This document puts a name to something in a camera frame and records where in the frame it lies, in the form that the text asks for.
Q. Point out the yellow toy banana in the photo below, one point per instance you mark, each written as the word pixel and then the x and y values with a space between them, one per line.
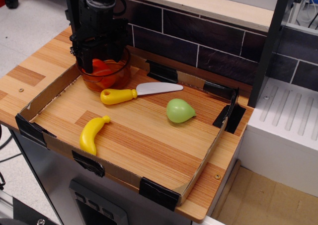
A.
pixel 89 132

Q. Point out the green toy pear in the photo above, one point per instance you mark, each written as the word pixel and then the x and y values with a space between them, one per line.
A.
pixel 179 111

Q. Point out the cardboard fence with black tape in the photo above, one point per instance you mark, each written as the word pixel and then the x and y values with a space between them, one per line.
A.
pixel 177 164

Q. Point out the yellow handled toy knife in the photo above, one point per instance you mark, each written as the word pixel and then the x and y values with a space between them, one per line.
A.
pixel 116 96

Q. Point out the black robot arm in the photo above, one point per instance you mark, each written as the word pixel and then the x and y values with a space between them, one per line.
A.
pixel 74 21

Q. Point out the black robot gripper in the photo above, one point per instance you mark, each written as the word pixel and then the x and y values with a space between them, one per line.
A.
pixel 100 27

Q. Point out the orange salmon sushi toy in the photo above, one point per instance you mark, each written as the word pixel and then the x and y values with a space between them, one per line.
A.
pixel 100 68

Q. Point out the orange transparent plastic pot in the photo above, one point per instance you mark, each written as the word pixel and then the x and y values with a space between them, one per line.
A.
pixel 121 72

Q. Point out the white toy sink drainboard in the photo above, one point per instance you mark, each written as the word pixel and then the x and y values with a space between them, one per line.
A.
pixel 281 137

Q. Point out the grey toy oven panel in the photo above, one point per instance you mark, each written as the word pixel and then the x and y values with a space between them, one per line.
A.
pixel 95 209

